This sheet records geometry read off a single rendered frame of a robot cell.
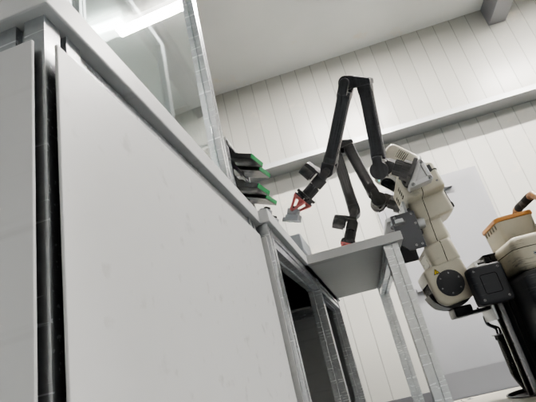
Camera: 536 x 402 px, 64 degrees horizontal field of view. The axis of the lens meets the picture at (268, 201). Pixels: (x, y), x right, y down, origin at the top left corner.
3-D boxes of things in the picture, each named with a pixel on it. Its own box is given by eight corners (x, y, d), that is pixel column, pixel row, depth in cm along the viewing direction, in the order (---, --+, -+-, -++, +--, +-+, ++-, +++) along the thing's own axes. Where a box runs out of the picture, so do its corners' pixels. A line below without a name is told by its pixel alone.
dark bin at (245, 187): (269, 195, 212) (271, 181, 213) (257, 187, 200) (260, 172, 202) (220, 192, 224) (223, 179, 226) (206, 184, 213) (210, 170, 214)
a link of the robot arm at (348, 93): (351, 79, 173) (357, 78, 182) (337, 76, 175) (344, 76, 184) (329, 180, 188) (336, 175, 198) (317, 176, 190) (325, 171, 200)
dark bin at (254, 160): (262, 167, 218) (265, 153, 219) (250, 158, 206) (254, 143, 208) (215, 165, 230) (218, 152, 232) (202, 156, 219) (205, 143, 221)
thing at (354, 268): (389, 285, 214) (388, 279, 216) (403, 238, 132) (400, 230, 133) (255, 319, 223) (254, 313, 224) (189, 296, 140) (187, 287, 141)
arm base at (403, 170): (418, 157, 173) (415, 169, 184) (398, 151, 176) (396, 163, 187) (411, 175, 171) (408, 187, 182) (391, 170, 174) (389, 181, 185)
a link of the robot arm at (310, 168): (330, 171, 188) (336, 167, 195) (311, 155, 189) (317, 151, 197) (314, 191, 193) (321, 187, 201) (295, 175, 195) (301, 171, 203)
